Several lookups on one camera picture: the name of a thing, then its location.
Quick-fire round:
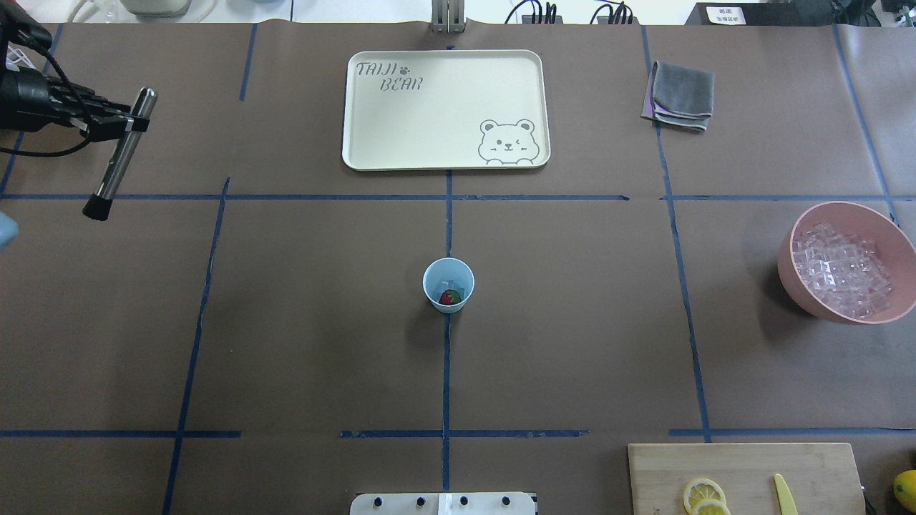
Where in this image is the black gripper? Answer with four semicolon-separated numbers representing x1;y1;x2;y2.
1;68;150;142

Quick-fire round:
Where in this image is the red strawberry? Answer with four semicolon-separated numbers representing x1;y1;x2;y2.
437;289;464;306

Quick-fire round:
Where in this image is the steel muddler black tip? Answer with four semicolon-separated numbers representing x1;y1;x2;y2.
82;87;158;221

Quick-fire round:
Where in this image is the light blue plastic cup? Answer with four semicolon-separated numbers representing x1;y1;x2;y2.
422;257;477;314

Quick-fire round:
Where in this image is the pink bowl of ice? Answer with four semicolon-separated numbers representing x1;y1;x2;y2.
776;201;915;325

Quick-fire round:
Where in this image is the cream bear serving tray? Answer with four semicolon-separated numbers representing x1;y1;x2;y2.
341;49;552;172

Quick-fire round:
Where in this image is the folded grey cloth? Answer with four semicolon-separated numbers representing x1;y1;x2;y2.
640;61;716;132

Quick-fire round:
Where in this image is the black label box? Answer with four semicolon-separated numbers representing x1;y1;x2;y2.
684;1;850;27

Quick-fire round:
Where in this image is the yellow plastic knife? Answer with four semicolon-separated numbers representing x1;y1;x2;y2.
773;473;799;515

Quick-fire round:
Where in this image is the wooden cutting board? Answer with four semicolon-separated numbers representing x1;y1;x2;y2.
628;443;866;514

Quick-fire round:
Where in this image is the whole yellow lemon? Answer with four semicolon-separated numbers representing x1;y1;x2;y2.
892;469;916;514

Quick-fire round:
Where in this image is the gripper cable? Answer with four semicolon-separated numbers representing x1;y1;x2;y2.
0;20;101;158

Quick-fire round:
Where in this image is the aluminium frame post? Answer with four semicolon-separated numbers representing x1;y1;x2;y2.
431;0;467;34

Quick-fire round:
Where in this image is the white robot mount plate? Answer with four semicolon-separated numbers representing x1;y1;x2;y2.
349;491;539;514

